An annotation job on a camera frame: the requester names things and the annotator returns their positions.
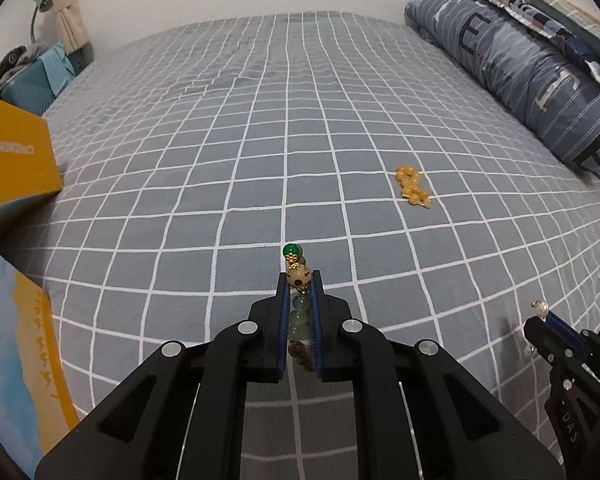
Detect grey checked pillow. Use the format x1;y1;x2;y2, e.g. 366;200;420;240
480;0;600;53

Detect blue yellow cardboard box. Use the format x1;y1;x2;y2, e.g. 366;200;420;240
0;89;82;478

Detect beige curtain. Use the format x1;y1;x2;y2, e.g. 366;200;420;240
50;0;92;54

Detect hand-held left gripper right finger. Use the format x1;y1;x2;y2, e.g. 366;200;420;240
312;269;568;480

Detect orange bead bracelet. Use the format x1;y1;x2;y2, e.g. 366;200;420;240
395;164;434;209

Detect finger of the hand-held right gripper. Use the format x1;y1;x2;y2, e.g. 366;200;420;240
523;316;588;367
545;310;600;343

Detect grey checked bed sheet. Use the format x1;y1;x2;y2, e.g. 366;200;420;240
0;10;600;480

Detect dark clothing pile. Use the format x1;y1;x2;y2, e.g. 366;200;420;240
0;42;47;82

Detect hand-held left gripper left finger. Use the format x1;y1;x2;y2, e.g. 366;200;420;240
34;271;287;480

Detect brown wooden bead bracelet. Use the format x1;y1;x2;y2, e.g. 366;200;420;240
281;242;315;374

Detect blue desk lamp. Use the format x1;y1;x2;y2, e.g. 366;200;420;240
29;0;56;44

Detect blue white patterned pillow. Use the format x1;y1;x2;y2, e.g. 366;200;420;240
452;0;600;85

